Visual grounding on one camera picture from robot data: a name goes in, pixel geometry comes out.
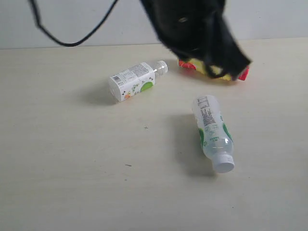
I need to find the yellow bottle with red cap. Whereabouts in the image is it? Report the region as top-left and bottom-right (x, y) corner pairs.
(178, 59), (249, 81)

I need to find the white square capless bottle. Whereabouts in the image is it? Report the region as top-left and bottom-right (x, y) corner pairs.
(108, 61), (168, 102)

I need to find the green white label yogurt bottle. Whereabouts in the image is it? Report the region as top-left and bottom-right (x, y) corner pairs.
(192, 95), (235, 173)

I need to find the black cable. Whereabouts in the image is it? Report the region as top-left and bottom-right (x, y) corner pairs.
(28, 0), (120, 47)

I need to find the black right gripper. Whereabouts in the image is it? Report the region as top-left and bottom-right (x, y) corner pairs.
(141, 0), (251, 77)

